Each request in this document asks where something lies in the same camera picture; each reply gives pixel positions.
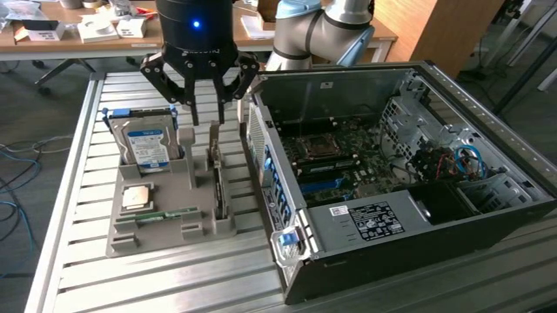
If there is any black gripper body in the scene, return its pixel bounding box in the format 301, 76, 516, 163
155, 0, 239, 81

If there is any graphics card with metal bracket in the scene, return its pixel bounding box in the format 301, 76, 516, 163
207, 119, 231, 223

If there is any stack of white papers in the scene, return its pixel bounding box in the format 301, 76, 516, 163
240, 14, 276, 40

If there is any small white carton box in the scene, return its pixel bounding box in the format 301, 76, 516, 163
116, 18, 148, 39

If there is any brown cardboard box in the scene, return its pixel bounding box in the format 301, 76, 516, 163
256, 0, 279, 23

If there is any white block with tape roll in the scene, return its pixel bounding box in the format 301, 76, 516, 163
76, 14, 119, 44

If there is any hard disk with blue caddy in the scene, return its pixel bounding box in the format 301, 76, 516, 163
103, 104, 186, 173

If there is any black castor table leg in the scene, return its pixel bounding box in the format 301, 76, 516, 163
33, 57, 98, 96

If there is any white labelled box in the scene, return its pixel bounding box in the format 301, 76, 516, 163
21, 19, 67, 42

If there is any grey parts rack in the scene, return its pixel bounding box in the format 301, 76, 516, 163
106, 127, 239, 258

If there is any silver CPU chip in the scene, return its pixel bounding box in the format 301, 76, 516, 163
122, 186, 151, 209

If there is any blue expansion slot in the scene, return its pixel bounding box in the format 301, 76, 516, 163
298, 178, 347, 194

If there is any clear plastic bag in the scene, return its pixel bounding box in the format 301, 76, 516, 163
0, 0, 48, 25

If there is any green motherboard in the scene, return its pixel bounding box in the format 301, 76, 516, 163
278, 119, 418, 208

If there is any metal drive cage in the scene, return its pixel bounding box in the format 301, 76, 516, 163
377, 94, 441, 164

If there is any green RAM stick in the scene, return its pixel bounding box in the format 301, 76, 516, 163
116, 208, 199, 226

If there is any wooden cabinet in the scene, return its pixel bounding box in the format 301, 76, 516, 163
373, 0, 509, 79

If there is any blue case latch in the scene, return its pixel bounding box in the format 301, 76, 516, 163
278, 230, 299, 250

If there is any grey power supply unit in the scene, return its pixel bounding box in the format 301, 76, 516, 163
303, 190, 430, 254

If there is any silver disk bay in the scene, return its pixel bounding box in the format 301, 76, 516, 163
455, 172, 534, 213

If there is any black open PC case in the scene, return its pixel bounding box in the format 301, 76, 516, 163
236, 59, 557, 306

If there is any white floor cable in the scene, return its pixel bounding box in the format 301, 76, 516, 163
0, 135, 73, 154

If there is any black power wire bundle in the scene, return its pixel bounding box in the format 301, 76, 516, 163
411, 148, 458, 182

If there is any blue floor cable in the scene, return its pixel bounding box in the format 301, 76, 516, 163
0, 143, 41, 278

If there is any blue data wire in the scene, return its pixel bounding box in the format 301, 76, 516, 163
453, 144, 489, 180

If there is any black metal post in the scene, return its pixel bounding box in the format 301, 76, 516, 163
490, 42, 557, 115

